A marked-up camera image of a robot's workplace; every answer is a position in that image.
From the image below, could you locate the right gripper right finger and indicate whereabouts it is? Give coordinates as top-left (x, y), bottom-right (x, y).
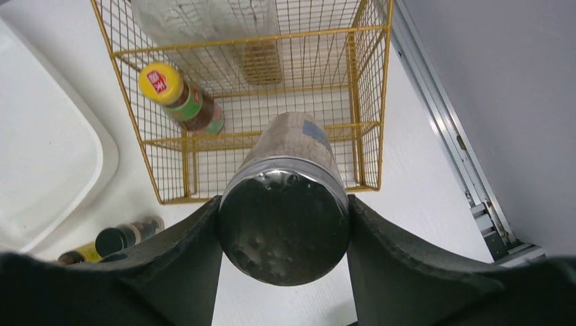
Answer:
top-left (347, 195), bottom-right (575, 325)

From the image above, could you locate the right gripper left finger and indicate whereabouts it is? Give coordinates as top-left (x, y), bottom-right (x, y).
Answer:
top-left (1, 197), bottom-right (223, 325)

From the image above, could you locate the silver lid salt shaker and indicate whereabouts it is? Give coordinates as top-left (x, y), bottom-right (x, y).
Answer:
top-left (218, 112), bottom-right (350, 287)

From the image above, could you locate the yellow cap sauce bottle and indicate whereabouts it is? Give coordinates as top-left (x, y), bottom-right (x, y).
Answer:
top-left (138, 62), bottom-right (225, 135)

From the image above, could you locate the glass bottle with brown sauce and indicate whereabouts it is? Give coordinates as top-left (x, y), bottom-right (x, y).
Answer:
top-left (131, 1), bottom-right (283, 86)

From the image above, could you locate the black cap spice jar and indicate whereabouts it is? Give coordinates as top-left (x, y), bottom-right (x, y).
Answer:
top-left (95, 217), bottom-right (164, 257)

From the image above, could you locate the yellow label sauce bottle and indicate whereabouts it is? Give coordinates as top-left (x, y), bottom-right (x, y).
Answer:
top-left (56, 242), bottom-right (102, 266)

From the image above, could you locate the white rectangular tub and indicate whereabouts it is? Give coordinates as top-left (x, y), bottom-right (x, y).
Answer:
top-left (1, 22), bottom-right (119, 253)

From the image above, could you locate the gold wire basket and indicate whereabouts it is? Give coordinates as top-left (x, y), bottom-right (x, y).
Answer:
top-left (92, 1), bottom-right (393, 204)

